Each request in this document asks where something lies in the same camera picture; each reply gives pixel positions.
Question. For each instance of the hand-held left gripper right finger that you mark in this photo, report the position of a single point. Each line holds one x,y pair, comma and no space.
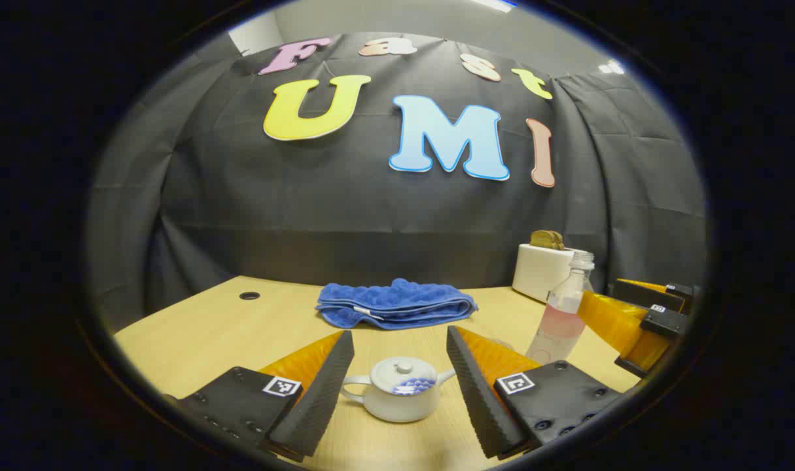
476,399

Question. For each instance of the white toaster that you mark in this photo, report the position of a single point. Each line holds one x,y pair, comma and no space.
538,271

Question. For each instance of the clear plastic water bottle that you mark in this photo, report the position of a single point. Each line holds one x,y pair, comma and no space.
561,320

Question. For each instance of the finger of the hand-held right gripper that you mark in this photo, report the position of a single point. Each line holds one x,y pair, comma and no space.
610,320
646,294

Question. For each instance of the blue folded towel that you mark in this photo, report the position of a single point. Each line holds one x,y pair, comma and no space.
397,304

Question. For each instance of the brown bread slice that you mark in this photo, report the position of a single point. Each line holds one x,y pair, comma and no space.
540,239
557,242

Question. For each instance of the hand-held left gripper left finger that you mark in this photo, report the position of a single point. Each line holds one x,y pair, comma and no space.
325,392

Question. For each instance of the white ceramic teacup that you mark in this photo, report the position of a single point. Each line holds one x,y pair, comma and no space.
397,409

